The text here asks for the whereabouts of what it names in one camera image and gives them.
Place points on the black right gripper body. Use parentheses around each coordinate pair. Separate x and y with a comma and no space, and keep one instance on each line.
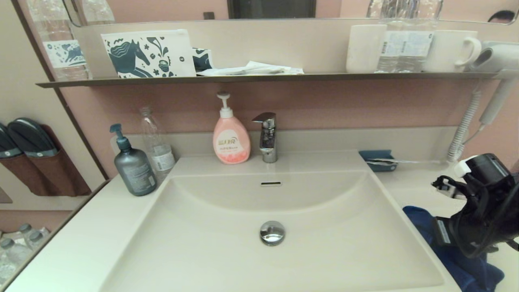
(466,227)

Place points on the grey pump bottle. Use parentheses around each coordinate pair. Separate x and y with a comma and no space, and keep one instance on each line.
(136,173)

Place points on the clear bottle grey cap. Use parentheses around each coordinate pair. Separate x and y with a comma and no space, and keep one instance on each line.
(15,251)
(26,229)
(36,237)

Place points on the dark grey slipper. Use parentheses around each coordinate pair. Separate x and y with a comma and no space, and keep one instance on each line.
(31,138)
(7,144)

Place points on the white horse print pouch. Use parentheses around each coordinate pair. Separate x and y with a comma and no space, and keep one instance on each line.
(134,56)

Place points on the grey metal wall shelf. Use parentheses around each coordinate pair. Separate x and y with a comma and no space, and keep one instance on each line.
(243,78)

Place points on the pink hand soap pump bottle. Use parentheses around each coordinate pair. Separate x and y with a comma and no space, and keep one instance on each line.
(231,142)

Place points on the chrome faucet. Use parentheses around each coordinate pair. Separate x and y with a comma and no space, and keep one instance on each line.
(268,139)

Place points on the clear empty plastic bottle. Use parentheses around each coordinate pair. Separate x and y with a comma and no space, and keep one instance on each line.
(161,157)

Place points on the small blue patterned pouch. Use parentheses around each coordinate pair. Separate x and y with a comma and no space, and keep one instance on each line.
(201,59)

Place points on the blue soap dish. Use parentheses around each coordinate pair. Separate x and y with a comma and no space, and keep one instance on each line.
(371,155)

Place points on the dark brown wall trim strip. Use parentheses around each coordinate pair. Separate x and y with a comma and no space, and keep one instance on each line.
(84,134)

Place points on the blue microfibre cloth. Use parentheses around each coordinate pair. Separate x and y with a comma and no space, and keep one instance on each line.
(462,267)

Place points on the wall mirror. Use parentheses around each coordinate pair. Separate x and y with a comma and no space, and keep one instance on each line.
(162,9)

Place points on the brown slipper holder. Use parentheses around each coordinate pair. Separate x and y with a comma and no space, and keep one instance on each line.
(61,175)

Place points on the white hair dryer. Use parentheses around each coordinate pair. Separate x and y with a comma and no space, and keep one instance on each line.
(500,54)

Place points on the white flat sachets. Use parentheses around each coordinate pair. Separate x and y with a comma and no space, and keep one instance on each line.
(251,69)

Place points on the chrome drain stopper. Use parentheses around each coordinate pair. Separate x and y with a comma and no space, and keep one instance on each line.
(272,233)

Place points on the white packaged toothbrush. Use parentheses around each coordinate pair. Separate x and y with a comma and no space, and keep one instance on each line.
(383,162)

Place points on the white ceramic sink basin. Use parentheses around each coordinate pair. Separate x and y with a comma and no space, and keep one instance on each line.
(202,247)

